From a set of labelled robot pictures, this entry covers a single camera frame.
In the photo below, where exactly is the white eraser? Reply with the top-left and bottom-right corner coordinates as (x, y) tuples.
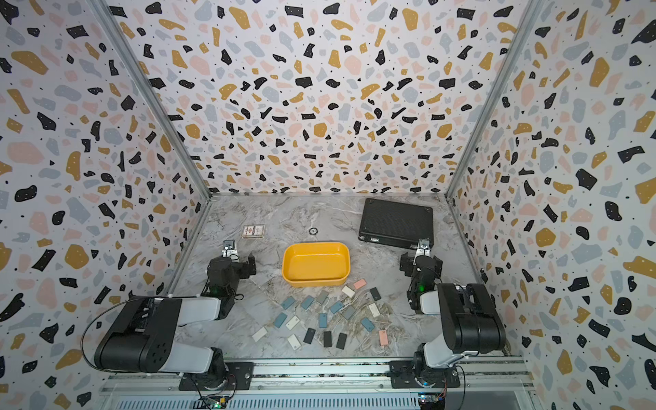
(287, 335), (301, 350)
(342, 286), (355, 298)
(252, 327), (268, 343)
(368, 303), (380, 318)
(286, 316), (300, 330)

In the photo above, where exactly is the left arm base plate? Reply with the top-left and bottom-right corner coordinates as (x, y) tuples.
(178, 361), (255, 394)

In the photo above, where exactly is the pink eraser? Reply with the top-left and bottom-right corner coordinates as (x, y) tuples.
(353, 279), (367, 290)
(379, 330), (389, 347)

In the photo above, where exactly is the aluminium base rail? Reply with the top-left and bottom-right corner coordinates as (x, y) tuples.
(94, 355), (541, 409)

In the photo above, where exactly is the yellow plastic storage box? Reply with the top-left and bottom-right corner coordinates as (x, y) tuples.
(282, 242), (351, 288)

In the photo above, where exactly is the black eraser bottom left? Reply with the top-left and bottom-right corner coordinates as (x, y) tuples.
(303, 328), (316, 344)

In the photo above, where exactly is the black eraser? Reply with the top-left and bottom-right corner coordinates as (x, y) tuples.
(303, 328), (316, 344)
(323, 331), (332, 348)
(337, 333), (348, 350)
(370, 287), (381, 302)

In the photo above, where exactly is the small card box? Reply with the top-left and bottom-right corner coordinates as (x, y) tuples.
(242, 225), (265, 239)

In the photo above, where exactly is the black eraser bottom right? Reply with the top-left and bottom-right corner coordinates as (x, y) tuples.
(337, 333), (348, 350)

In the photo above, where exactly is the black eraser bottom middle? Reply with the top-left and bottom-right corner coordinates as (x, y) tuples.
(323, 331), (332, 348)

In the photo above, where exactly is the white eraser bottom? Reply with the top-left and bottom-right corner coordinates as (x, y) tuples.
(287, 335), (301, 350)

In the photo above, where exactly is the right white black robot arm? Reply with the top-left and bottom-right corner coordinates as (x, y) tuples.
(389, 239), (507, 388)

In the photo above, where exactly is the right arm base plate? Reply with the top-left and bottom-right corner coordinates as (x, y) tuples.
(389, 360), (461, 389)

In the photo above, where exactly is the grey eraser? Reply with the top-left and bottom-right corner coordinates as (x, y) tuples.
(341, 306), (356, 320)
(316, 290), (329, 305)

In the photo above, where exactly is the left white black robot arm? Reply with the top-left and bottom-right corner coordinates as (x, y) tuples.
(90, 240), (257, 394)

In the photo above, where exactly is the black eraser upper right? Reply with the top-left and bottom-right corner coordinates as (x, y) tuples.
(370, 287), (381, 302)

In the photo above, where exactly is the black hard case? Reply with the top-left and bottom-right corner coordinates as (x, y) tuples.
(358, 198), (435, 249)

